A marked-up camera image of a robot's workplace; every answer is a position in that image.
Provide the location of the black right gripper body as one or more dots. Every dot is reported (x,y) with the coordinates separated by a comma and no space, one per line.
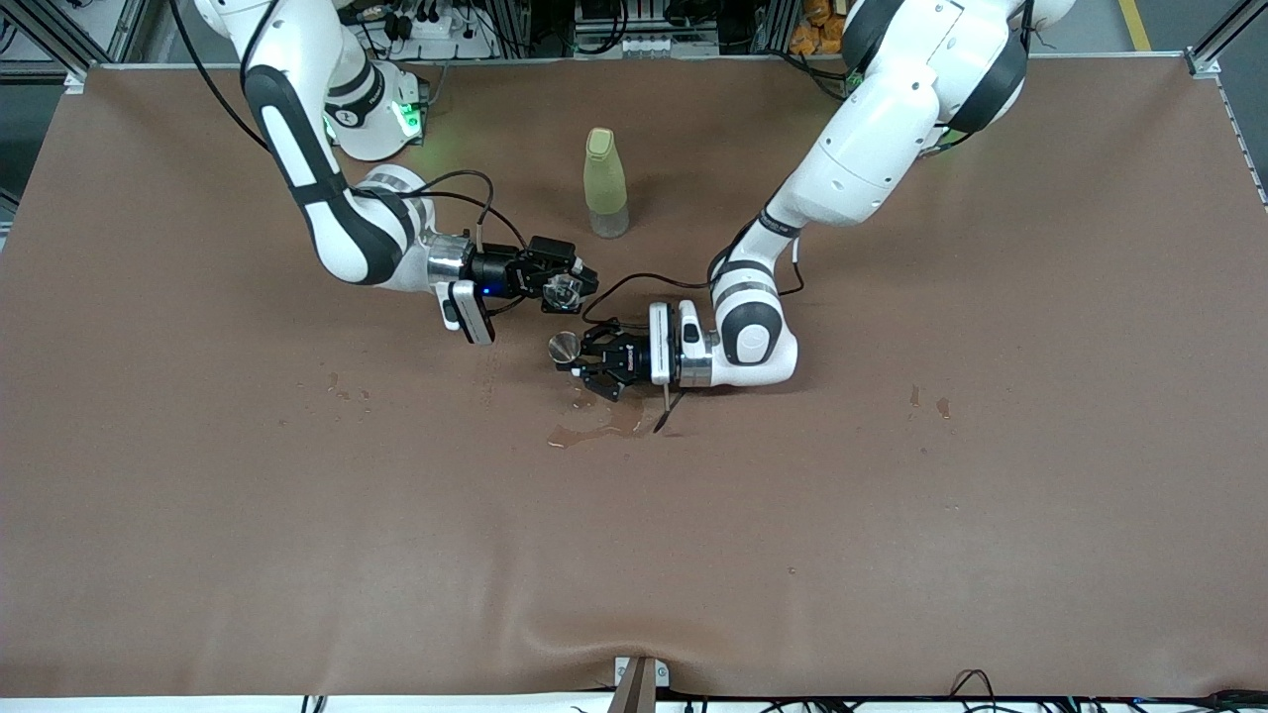
(492,269)

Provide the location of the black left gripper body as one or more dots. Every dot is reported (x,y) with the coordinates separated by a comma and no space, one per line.
(630,358)

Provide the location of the clear glass cup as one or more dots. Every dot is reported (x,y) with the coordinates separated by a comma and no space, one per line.
(565,294)

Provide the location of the steel double-ended jigger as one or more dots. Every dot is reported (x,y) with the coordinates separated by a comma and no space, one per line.
(564,347)

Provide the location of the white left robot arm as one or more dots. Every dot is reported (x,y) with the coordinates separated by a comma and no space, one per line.
(872,149)

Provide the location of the brown liquid puddle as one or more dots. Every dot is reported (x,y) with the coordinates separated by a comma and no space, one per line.
(580,434)

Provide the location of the translucent yellow-green bottle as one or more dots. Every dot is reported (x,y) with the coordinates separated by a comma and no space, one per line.
(605,178)

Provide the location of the brown table mat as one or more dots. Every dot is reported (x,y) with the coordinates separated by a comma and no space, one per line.
(693,545)

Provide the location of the white power strip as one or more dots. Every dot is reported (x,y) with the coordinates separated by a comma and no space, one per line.
(451,40)

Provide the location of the small brown liquid drips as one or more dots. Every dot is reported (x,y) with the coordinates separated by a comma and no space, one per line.
(914,396)

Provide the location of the pile of orange items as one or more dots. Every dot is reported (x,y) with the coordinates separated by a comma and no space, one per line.
(817,35)

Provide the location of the metal mount bracket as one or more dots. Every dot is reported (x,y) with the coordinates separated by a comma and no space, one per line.
(639,693)

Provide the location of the aluminium frame post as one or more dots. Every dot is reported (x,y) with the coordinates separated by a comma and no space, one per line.
(1223,35)
(50,32)

